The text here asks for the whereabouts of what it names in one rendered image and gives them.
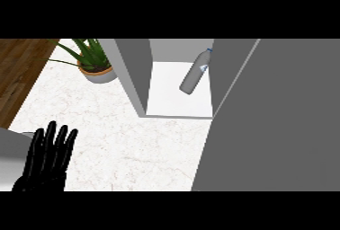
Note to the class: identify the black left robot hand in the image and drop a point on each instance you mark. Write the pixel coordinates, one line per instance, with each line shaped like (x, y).
(47, 161)

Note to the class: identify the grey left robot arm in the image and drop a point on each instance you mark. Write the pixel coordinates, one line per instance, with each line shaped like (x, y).
(11, 149)

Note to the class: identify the grey open cabinet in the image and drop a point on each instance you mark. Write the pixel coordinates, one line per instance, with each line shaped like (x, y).
(177, 86)

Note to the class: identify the grey plastic water bottle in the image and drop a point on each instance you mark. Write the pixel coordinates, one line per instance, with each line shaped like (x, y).
(194, 73)

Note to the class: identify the dark grey cabinet door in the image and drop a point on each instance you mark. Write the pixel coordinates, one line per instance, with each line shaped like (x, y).
(270, 119)

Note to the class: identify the green potted plant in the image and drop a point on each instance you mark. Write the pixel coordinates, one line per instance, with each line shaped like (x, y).
(91, 61)

